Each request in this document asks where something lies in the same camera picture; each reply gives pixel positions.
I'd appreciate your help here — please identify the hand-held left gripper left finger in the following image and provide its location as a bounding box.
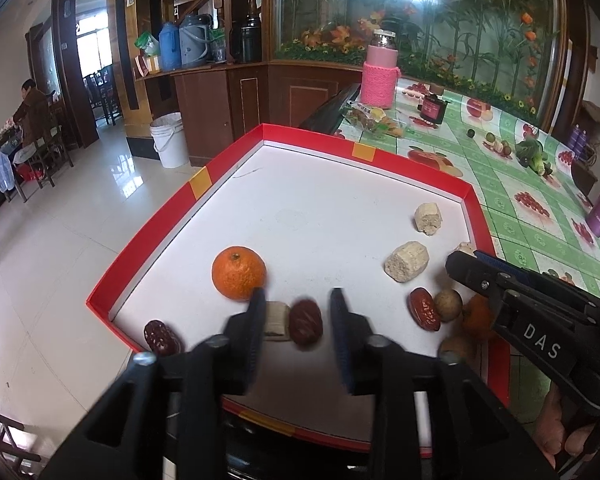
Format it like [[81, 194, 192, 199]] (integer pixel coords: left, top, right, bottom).
[[40, 287, 267, 480]]

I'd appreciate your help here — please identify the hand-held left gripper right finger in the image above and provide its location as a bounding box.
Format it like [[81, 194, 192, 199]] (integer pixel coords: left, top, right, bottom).
[[329, 287, 558, 480]]

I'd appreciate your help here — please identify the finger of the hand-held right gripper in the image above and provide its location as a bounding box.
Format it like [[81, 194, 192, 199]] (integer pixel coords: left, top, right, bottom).
[[474, 250, 600, 307], [445, 251, 518, 306]]

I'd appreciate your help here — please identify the brown longan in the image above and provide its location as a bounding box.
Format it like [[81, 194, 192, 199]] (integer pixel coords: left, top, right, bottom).
[[437, 335, 478, 368], [432, 288, 464, 322]]

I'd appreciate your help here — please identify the red date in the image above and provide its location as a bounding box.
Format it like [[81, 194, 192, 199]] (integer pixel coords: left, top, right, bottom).
[[408, 287, 442, 332], [144, 319, 183, 357], [287, 299, 324, 347]]

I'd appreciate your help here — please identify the orange mandarin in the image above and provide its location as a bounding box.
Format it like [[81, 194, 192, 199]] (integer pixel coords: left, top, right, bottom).
[[211, 246, 268, 302], [460, 294, 496, 343]]

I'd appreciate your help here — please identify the red-rimmed white tray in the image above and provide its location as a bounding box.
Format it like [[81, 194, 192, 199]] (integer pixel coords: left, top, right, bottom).
[[86, 122, 512, 458]]

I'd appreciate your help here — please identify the person's right hand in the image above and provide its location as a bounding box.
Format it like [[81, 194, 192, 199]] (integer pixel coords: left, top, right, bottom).
[[535, 390, 599, 471]]

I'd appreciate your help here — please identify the fruit print tablecloth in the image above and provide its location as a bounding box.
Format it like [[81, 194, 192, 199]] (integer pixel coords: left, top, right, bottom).
[[330, 77, 600, 426]]

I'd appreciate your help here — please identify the green broccoli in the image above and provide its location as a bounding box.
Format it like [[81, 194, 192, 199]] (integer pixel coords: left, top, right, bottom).
[[514, 137, 553, 176]]

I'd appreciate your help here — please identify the small dark red bottle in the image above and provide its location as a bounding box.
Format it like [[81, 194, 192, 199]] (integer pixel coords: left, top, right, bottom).
[[417, 92, 451, 126]]

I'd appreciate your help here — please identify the clear snack packet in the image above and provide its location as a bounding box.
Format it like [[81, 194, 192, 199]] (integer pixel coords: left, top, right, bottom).
[[341, 100, 406, 138]]

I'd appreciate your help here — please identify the white bucket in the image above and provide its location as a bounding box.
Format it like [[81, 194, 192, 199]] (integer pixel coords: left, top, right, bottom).
[[149, 112, 190, 169]]

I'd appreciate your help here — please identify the pink knitted jar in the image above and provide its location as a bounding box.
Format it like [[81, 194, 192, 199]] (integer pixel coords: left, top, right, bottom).
[[361, 29, 401, 110]]

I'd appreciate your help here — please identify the brown wooden cabinet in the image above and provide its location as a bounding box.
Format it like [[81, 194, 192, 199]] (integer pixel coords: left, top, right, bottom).
[[135, 60, 366, 168]]

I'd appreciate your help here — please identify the wooden chair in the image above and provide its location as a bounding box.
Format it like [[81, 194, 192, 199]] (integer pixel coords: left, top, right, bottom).
[[10, 125, 76, 203], [0, 402, 43, 480]]

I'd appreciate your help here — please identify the dark dining chair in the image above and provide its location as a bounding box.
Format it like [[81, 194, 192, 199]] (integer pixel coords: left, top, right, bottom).
[[82, 65, 123, 126]]

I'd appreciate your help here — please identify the dark clear container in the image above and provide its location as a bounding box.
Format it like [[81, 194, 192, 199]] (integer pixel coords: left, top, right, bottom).
[[210, 30, 228, 63]]

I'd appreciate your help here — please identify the black pot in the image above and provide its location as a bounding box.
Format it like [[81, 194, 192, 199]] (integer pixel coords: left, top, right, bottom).
[[230, 16, 263, 63]]

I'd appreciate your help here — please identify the light blue cloth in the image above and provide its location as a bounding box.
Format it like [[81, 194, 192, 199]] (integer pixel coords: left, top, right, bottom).
[[0, 152, 18, 193]]

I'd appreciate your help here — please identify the grey kettle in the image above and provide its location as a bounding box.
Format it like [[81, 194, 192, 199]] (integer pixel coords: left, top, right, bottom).
[[179, 14, 213, 67]]

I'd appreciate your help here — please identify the blue thermos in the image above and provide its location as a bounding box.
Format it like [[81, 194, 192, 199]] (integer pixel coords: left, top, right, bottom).
[[159, 22, 182, 72]]

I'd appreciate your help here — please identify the green bag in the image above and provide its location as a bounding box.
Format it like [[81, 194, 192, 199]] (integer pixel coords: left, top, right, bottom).
[[134, 31, 162, 76]]

